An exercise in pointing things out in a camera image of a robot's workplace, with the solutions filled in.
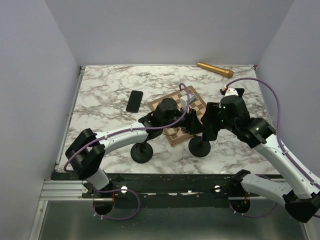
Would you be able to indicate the black mounting base plate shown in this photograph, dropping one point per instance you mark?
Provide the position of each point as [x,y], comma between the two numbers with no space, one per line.
[172,183]

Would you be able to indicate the gold microphone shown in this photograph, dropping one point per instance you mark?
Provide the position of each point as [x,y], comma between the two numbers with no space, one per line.
[218,70]

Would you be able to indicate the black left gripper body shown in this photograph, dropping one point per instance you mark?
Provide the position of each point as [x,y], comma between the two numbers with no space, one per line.
[185,124]

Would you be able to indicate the wooden chessboard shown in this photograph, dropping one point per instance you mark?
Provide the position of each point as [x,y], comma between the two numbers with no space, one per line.
[173,135]

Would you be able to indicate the aluminium rail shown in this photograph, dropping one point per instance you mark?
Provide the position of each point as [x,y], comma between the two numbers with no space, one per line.
[75,190]

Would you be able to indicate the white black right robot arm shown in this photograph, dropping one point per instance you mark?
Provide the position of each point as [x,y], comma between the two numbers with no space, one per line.
[300,194]

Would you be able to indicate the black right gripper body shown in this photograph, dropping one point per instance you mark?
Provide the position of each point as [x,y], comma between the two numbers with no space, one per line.
[226,122]

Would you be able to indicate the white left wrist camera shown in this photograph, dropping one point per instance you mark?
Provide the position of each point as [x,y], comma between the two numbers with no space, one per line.
[184,100]

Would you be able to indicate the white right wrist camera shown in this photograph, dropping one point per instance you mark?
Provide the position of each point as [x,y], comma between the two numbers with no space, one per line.
[228,91]

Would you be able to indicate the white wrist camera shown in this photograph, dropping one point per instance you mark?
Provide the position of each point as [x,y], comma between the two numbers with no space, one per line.
[228,91]
[184,100]

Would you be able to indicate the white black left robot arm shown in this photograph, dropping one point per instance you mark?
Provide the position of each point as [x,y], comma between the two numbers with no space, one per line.
[86,152]

